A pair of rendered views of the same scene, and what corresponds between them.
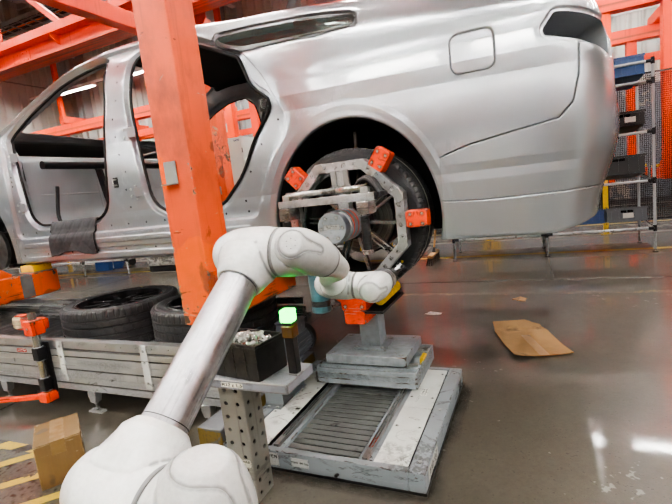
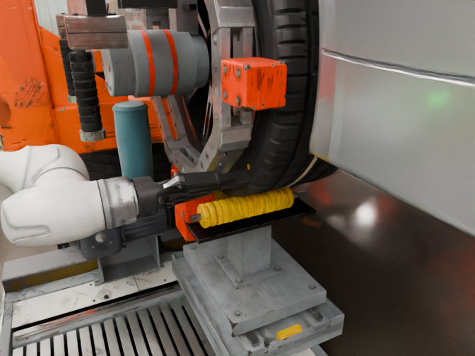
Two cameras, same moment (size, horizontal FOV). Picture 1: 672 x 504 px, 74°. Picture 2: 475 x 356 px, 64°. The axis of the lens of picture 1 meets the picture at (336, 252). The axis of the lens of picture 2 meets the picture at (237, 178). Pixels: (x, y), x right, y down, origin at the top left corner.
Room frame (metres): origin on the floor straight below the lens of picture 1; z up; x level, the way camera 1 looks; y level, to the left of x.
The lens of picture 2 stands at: (1.35, -0.73, 0.95)
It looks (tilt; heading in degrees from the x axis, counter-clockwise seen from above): 24 degrees down; 40
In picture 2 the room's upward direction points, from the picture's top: straight up
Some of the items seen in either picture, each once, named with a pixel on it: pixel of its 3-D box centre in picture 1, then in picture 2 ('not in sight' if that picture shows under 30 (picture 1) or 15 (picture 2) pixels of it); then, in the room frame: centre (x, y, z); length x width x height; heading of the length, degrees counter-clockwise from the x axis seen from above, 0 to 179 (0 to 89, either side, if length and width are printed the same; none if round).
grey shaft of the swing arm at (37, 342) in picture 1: (41, 357); not in sight; (2.30, 1.63, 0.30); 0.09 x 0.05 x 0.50; 65
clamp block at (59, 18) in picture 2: (289, 214); (78, 25); (1.85, 0.17, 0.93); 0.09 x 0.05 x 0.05; 155
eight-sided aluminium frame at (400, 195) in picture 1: (347, 223); (185, 61); (1.97, -0.07, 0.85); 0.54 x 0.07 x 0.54; 65
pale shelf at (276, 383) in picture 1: (244, 373); not in sight; (1.42, 0.35, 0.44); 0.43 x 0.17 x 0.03; 65
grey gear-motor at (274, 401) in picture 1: (293, 356); (141, 229); (2.01, 0.25, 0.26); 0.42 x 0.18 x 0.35; 155
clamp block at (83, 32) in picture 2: (366, 206); (96, 30); (1.71, -0.14, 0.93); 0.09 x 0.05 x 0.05; 155
